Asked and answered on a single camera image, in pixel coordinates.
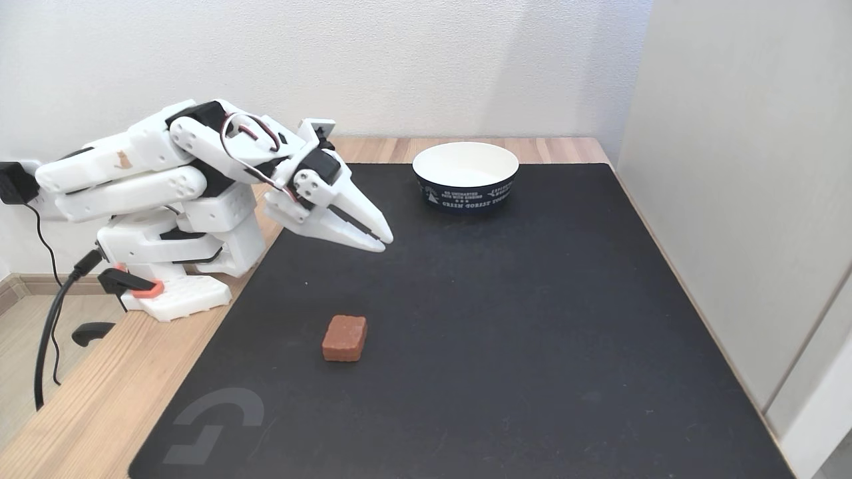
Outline thin black cable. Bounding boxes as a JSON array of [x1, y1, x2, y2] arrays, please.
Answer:
[[24, 202, 65, 387]]

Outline brown toy block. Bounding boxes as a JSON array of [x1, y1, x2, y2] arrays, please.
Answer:
[[321, 315, 368, 363]]

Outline black desk mat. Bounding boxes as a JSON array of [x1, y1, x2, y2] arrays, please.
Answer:
[[128, 163, 796, 479]]

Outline black power adapter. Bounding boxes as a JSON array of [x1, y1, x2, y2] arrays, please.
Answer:
[[0, 162, 41, 206]]

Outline thick black cable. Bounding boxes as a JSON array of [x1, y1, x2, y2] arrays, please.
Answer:
[[35, 249, 105, 410]]

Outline white wall outlet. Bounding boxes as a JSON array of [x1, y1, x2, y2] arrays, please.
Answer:
[[17, 158, 69, 222]]

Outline black orange table clamp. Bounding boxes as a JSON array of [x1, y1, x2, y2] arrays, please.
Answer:
[[72, 263, 165, 347]]

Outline white cabinet door panel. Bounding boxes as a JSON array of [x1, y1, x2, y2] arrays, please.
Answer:
[[612, 0, 852, 479]]

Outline white paper bowl dark band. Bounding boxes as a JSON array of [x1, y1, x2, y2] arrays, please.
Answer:
[[412, 142, 520, 214]]

